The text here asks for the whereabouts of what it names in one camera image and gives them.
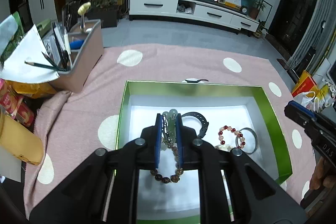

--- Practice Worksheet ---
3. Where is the green jade pendant keychain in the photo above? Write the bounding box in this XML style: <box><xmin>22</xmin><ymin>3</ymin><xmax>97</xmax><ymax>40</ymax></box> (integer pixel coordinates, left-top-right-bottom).
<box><xmin>161</xmin><ymin>109</ymin><xmax>178</xmax><ymax>151</ymax></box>

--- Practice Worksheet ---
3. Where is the black wristwatch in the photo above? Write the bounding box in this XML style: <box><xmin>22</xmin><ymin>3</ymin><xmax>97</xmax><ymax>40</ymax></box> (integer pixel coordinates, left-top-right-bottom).
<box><xmin>181</xmin><ymin>111</ymin><xmax>209</xmax><ymax>139</ymax></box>

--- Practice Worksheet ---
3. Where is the brown wooden bead bracelet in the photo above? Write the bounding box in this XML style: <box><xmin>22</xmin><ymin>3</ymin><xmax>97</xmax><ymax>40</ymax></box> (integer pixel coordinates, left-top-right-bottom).
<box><xmin>150</xmin><ymin>142</ymin><xmax>184</xmax><ymax>184</ymax></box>

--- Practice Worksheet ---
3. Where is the silver bangle bracelet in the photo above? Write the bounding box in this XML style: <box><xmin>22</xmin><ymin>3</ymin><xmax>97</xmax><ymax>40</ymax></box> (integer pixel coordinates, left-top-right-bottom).
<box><xmin>235</xmin><ymin>127</ymin><xmax>259</xmax><ymax>155</ymax></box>

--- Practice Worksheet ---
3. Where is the red pink bead bracelet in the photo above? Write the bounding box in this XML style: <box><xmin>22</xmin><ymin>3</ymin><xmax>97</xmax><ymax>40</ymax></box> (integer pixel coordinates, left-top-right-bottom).
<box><xmin>218</xmin><ymin>124</ymin><xmax>247</xmax><ymax>149</ymax></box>

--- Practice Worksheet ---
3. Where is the cream shell ornament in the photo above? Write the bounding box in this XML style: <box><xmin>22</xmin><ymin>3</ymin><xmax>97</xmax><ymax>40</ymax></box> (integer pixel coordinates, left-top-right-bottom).
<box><xmin>215</xmin><ymin>144</ymin><xmax>233</xmax><ymax>152</ymax></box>

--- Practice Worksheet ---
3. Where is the yellow shopping bag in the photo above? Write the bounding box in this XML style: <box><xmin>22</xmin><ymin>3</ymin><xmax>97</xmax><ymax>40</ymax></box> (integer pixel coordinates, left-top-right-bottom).
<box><xmin>291</xmin><ymin>71</ymin><xmax>319</xmax><ymax>97</ymax></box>

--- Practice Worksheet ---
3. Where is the green cardboard box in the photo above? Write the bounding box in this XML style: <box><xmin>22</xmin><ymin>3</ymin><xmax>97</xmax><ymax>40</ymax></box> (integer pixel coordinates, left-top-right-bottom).
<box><xmin>117</xmin><ymin>81</ymin><xmax>292</xmax><ymax>223</ymax></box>

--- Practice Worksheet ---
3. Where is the grey curtain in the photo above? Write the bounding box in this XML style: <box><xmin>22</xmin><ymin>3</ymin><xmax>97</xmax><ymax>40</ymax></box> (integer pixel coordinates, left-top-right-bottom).
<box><xmin>287</xmin><ymin>0</ymin><xmax>335</xmax><ymax>70</ymax></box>

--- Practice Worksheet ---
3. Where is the pink polka dot tablecloth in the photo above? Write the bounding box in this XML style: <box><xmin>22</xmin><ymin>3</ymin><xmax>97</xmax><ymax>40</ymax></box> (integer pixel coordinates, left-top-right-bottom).
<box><xmin>23</xmin><ymin>44</ymin><xmax>315</xmax><ymax>215</ymax></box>

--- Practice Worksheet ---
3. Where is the pink desk organizer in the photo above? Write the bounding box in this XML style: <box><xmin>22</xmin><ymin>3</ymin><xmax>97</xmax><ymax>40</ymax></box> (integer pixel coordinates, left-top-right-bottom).
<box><xmin>50</xmin><ymin>19</ymin><xmax>104</xmax><ymax>93</ymax></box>

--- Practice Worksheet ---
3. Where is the white TV cabinet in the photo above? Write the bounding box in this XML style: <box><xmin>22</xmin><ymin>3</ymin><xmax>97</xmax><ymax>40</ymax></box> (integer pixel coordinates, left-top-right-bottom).
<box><xmin>129</xmin><ymin>0</ymin><xmax>259</xmax><ymax>32</ymax></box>

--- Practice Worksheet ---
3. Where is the potted green plant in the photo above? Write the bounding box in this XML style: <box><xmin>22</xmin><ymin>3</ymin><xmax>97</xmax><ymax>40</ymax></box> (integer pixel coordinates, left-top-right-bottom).
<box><xmin>87</xmin><ymin>0</ymin><xmax>126</xmax><ymax>28</ymax></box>

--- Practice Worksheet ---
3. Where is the yellow bear cup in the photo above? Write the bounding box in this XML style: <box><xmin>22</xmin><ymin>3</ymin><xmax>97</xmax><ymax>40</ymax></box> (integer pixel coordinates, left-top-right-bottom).
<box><xmin>1</xmin><ymin>108</ymin><xmax>44</xmax><ymax>165</ymax></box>

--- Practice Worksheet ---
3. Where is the white paper sheet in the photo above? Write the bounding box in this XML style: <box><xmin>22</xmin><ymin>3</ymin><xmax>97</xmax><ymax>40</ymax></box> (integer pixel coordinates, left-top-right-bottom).
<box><xmin>1</xmin><ymin>25</ymin><xmax>59</xmax><ymax>84</ymax></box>

